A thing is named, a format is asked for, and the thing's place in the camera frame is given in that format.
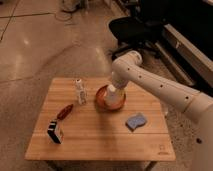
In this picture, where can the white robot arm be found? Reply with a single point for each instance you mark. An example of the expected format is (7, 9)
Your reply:
(195, 105)

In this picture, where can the black and white eraser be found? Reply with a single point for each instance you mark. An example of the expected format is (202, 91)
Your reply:
(54, 132)

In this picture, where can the orange bowl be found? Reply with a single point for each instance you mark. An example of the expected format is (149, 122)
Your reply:
(99, 99)

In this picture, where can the white spice bottle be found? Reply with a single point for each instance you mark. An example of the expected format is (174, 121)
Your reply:
(81, 92)

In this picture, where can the wooden table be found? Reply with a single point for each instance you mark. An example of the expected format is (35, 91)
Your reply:
(94, 134)

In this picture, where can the blue sponge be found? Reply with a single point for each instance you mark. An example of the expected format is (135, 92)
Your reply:
(136, 121)

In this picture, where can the black office chair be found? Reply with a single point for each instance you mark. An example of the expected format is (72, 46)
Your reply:
(144, 24)

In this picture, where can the red-brown handled tool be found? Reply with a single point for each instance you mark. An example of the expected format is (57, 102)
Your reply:
(64, 112)

